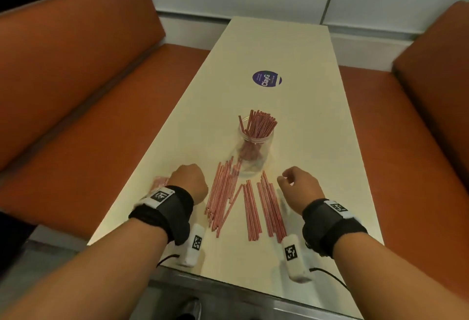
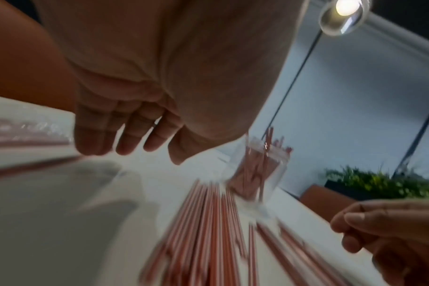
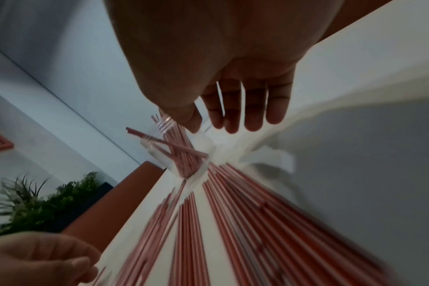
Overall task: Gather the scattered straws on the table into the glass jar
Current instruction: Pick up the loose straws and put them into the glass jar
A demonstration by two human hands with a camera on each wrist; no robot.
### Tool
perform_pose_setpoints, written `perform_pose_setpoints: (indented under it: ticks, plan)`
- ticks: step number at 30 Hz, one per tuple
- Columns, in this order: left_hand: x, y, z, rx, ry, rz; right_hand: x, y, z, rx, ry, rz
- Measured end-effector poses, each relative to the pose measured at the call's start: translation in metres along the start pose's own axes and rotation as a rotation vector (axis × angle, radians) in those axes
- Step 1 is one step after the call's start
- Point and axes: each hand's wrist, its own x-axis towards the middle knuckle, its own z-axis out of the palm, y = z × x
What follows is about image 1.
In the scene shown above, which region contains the person's right hand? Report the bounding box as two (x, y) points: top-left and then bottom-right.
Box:
(277, 166), (326, 216)

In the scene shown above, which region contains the person's left hand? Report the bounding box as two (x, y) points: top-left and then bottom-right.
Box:
(167, 164), (209, 205)

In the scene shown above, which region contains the person's right forearm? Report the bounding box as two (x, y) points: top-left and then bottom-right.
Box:
(331, 234), (469, 320)

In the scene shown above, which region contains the person's left forearm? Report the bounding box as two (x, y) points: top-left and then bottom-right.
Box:
(0, 217), (170, 320)

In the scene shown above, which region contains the clear plastic jar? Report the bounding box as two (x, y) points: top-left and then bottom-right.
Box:
(231, 125), (275, 176)

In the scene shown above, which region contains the pile of loose red straws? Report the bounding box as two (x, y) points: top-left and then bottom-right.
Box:
(205, 157), (288, 244)

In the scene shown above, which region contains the bunch of upright red straws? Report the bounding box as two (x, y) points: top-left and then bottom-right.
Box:
(237, 109), (278, 163)

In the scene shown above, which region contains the round purple sticker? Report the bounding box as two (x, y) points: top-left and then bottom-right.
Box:
(252, 70), (283, 88)

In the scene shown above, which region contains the orange upholstered bench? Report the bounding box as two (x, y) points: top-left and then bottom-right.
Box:
(0, 0), (212, 240)
(339, 0), (469, 303)

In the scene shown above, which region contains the person's black shoe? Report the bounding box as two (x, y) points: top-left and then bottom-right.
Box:
(179, 297), (202, 320)

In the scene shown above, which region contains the black wrist strap with marker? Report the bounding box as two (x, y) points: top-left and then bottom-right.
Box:
(302, 199), (368, 259)
(128, 185), (195, 246)

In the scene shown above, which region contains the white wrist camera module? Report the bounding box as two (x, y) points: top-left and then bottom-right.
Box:
(281, 234), (312, 284)
(179, 223), (205, 268)

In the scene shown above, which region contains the black cable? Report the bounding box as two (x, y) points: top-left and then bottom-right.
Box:
(309, 267), (348, 289)
(156, 253), (181, 268)

